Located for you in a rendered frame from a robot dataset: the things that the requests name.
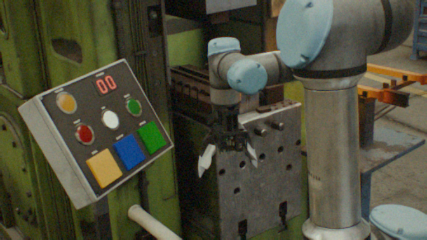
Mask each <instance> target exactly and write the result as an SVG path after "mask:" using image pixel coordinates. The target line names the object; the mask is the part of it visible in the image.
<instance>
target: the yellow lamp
mask: <svg viewBox="0 0 427 240"><path fill-rule="evenodd" d="M59 103H60V106H61V107H62V108H63V109H64V110H65V111H66V112H71V111H72V110H73V109H74V106H75V104H74V100H73V99H72V97H71V96H69V95H66V94H63V95H61V96H60V98H59Z"/></svg>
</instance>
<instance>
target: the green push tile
mask: <svg viewBox="0 0 427 240"><path fill-rule="evenodd" d="M136 131H137V134H138V136H139V137H140V139H141V141H142V143H143V145H144V147H145V148H146V149H147V151H148V153H149V155H152V154H153V153H154V152H156V151H157V150H159V149H160V148H162V147H163V146H165V145H166V142H165V140H164V138H163V136H162V135H161V133H160V130H159V129H158V127H157V126H156V125H155V123H154V121H151V122H150V123H148V124H146V125H144V126H143V127H141V128H139V129H138V130H136Z"/></svg>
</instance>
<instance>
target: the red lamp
mask: <svg viewBox="0 0 427 240"><path fill-rule="evenodd" d="M77 134H78V137H79V138H80V139H81V140H82V141H84V142H90V141H91V140H92V138H93V134H92V131H91V130H90V129H89V127H87V126H84V125H82V126H79V127H78V129H77Z"/></svg>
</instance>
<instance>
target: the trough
mask: <svg viewBox="0 0 427 240"><path fill-rule="evenodd" d="M172 68H173V69H175V70H179V71H182V72H185V73H187V74H191V75H194V76H196V77H200V78H203V79H204V80H206V81H209V76H207V75H204V74H201V73H198V72H195V71H192V70H189V69H185V67H181V66H176V67H172Z"/></svg>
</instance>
